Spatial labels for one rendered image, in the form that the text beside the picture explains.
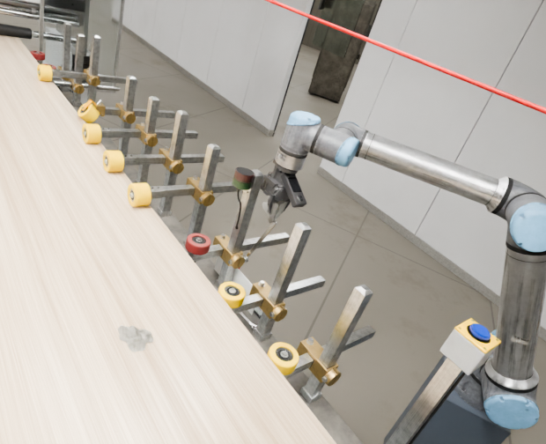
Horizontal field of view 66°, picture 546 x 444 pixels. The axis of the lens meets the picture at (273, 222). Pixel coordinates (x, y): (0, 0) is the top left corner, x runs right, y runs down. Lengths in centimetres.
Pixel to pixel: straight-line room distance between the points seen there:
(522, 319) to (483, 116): 259
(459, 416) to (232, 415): 104
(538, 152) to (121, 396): 327
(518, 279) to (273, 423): 78
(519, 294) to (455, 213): 258
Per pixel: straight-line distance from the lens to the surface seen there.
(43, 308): 113
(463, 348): 94
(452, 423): 185
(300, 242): 119
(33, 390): 99
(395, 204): 421
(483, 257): 388
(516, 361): 151
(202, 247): 138
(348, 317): 111
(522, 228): 127
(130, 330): 107
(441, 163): 138
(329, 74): 857
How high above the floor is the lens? 169
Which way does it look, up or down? 29 degrees down
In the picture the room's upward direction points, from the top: 19 degrees clockwise
